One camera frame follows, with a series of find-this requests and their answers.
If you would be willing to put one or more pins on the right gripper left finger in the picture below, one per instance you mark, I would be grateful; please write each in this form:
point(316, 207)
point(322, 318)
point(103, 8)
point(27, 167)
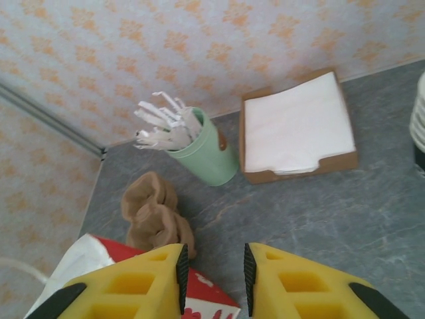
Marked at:
point(133, 285)

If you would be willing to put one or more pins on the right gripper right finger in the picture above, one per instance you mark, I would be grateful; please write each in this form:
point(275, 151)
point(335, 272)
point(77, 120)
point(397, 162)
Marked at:
point(299, 289)

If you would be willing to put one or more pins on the brown napkin tray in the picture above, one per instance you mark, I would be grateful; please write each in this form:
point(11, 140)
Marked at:
point(299, 174)

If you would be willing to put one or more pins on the stack of white napkins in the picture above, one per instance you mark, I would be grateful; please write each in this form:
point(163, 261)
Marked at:
point(299, 126)

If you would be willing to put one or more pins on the aluminium left corner post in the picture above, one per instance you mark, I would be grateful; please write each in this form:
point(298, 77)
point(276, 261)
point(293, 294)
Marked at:
point(50, 116)

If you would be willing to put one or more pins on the white red paper bag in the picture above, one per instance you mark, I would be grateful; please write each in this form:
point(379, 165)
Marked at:
point(86, 252)

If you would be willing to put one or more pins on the green cylindrical straw holder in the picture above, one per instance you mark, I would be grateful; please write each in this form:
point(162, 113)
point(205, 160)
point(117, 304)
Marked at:
point(209, 156)

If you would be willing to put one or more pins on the stack of paper cups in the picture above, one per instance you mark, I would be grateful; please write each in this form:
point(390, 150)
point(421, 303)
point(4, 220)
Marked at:
point(419, 126)

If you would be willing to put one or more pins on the paper wrapped straw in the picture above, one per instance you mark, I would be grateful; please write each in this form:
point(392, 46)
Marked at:
point(159, 139)
point(167, 99)
point(190, 126)
point(156, 114)

